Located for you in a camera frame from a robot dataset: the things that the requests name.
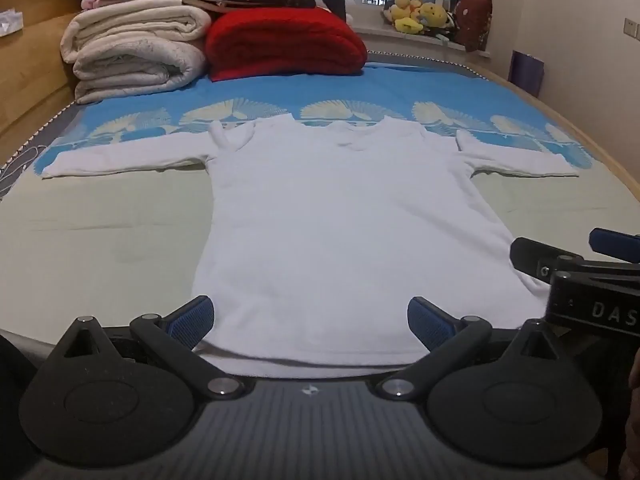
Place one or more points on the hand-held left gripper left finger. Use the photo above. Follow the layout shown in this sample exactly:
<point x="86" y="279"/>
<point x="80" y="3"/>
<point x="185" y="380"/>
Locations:
<point x="192" y="321"/>

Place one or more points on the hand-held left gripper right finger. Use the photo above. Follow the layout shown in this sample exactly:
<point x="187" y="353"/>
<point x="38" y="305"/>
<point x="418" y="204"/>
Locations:
<point x="427" y="323"/>

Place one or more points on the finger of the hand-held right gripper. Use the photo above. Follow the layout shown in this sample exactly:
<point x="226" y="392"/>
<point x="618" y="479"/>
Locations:
<point x="530" y="255"/>
<point x="612" y="239"/>

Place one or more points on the white long-sleeve shirt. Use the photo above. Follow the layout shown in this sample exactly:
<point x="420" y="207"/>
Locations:
<point x="340" y="220"/>

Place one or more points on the blue cream fan-print bed sheet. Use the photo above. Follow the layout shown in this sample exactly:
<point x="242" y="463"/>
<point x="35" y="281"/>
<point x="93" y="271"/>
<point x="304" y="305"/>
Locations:
<point x="100" y="240"/>

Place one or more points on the purple box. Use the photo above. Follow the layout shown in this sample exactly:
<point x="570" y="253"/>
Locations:
<point x="527" y="72"/>

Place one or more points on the dark red bag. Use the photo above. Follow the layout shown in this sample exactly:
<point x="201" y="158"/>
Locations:
<point x="475" y="22"/>

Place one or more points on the yellow plush toy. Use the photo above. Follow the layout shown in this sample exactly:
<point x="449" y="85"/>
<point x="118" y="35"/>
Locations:
<point x="434" y="14"/>
<point x="407" y="15"/>

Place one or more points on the white window sill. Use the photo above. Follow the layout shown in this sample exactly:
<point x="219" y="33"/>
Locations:
<point x="380" y="37"/>

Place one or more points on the red folded blanket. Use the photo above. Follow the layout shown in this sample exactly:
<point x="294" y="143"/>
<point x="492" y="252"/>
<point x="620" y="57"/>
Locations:
<point x="285" y="45"/>

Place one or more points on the wooden headboard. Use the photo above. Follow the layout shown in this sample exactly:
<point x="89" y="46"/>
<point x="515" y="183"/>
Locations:
<point x="35" y="75"/>

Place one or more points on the tissue box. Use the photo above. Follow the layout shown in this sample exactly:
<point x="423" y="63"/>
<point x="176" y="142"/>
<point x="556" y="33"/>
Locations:
<point x="10" y="22"/>

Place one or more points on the wooden bed frame rail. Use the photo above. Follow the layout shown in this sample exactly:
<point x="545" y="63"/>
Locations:
<point x="575" y="115"/>

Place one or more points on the wall socket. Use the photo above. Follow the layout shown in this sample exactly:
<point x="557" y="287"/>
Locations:
<point x="632" y="27"/>

